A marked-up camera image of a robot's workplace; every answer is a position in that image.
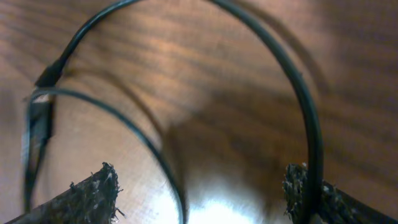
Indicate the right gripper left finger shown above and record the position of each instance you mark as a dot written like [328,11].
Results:
[92,200]

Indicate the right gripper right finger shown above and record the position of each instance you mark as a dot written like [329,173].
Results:
[335,206]

